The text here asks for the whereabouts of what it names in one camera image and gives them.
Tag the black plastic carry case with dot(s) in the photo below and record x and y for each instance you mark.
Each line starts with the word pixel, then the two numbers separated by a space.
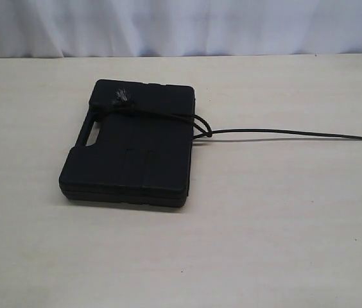
pixel 132 148

